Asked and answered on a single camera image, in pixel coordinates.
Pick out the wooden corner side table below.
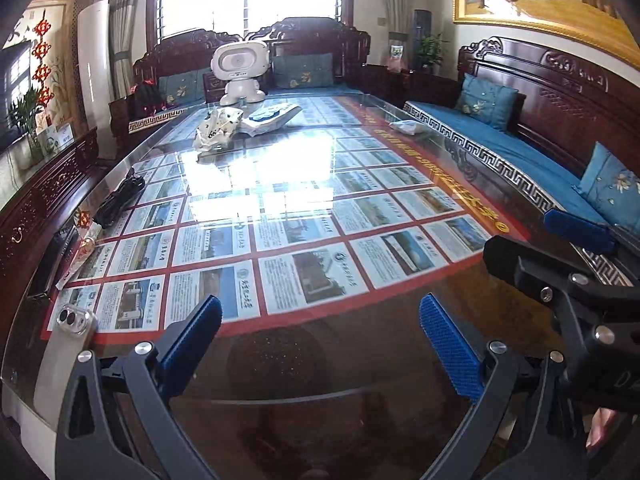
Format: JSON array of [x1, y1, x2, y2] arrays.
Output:
[[360, 62, 461, 106]]

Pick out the person's right hand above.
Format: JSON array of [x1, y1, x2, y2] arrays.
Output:
[[586, 407, 628, 456]]

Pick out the black flat device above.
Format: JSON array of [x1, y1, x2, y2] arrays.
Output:
[[25, 227, 76, 303]]

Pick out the short carved wooden sofa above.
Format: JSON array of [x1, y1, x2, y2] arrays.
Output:
[[110, 16, 371, 136]]

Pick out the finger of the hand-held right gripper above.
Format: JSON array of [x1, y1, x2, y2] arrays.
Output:
[[483, 234, 640, 366], [544, 209, 640, 261]]

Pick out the red gridded poster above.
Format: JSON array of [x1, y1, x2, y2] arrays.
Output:
[[40, 94, 531, 346]]

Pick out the patterned curtain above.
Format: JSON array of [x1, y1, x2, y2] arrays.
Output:
[[107, 0, 151, 101], [377, 0, 416, 68]]

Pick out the white robot toy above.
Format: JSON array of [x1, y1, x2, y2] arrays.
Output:
[[207, 40, 272, 107]]

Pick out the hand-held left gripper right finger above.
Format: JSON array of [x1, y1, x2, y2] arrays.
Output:
[[419, 292, 591, 480]]

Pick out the carved wooden television cabinet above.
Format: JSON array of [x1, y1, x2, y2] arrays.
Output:
[[0, 127, 101, 281]]

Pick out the white green carton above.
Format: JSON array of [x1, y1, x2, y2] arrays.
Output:
[[40, 125, 76, 153]]

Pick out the black coiled cable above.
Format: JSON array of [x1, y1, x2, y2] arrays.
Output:
[[92, 167, 147, 228]]

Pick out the black television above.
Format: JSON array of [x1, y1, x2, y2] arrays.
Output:
[[0, 42, 31, 153]]

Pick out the white tissue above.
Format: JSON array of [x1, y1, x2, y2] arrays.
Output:
[[389, 119, 427, 136]]

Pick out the long carved wooden sofa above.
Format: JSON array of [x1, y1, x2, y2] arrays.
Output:
[[402, 36, 640, 286]]

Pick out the glass-topped wooden coffee table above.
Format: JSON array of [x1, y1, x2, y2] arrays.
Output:
[[0, 91, 566, 480]]

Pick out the beige smartphone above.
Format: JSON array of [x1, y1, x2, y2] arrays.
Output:
[[32, 302, 98, 406]]

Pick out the white crumpled plastic bag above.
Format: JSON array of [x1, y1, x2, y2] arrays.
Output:
[[192, 106, 246, 153]]

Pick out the red black bag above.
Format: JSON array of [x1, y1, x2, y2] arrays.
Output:
[[131, 80, 168, 113]]

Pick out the white standing air conditioner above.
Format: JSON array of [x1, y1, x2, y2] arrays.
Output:
[[76, 0, 113, 131]]

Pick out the red white long wrapper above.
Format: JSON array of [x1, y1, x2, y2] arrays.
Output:
[[55, 210, 106, 291]]

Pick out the blue floral pillow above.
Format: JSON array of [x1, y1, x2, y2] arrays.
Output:
[[454, 74, 518, 131], [575, 141, 640, 221]]

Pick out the red knot hanging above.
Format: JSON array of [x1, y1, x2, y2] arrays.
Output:
[[31, 19, 55, 111]]

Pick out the teal floral pillow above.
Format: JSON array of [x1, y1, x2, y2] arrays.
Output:
[[272, 52, 335, 90], [157, 69, 211, 108]]

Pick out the tall green potted plant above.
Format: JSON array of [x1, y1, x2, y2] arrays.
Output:
[[5, 87, 46, 161]]

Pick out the framed floral wall picture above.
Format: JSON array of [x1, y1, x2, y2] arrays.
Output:
[[0, 0, 77, 136]]

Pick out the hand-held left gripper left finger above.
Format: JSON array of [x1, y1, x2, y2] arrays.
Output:
[[54, 294, 223, 480]]

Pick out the white blue packet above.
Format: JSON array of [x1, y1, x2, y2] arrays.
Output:
[[239, 102, 303, 137]]

